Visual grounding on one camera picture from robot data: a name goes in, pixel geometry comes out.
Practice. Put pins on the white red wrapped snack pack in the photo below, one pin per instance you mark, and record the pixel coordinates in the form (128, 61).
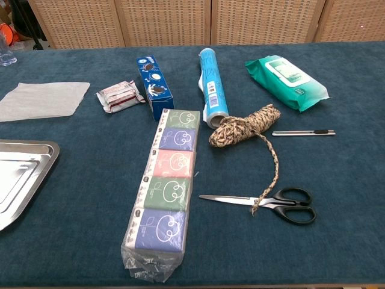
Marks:
(120, 96)

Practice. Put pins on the black tripod stand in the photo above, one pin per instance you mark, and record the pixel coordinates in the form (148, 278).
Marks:
(35, 39)

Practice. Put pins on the wooden rattan folding screen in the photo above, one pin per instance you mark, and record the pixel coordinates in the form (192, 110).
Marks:
(168, 21)

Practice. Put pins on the white cloth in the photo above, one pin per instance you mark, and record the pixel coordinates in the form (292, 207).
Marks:
(42, 100)

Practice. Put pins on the orange round object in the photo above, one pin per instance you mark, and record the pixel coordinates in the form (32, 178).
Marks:
(9, 34)

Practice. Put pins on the green wet wipes pack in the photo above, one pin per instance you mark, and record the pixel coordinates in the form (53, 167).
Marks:
(285, 81)

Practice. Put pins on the silver metal tray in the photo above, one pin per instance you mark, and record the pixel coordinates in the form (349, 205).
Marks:
(18, 168)

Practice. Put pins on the clear plastic water bottle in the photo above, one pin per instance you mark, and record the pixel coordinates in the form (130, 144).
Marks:
(6, 54)

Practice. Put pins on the silver utility knife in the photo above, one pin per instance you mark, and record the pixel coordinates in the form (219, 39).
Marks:
(300, 133)

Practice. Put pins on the teal table cloth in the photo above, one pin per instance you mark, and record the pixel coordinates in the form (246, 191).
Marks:
(90, 180)

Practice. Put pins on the blue cling film roll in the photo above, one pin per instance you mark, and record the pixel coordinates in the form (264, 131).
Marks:
(212, 87)

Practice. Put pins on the blue cookie box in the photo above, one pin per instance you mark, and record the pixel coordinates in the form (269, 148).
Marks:
(156, 87)

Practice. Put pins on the pocket tissue multipack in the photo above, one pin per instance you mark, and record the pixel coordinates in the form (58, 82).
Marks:
(168, 189)

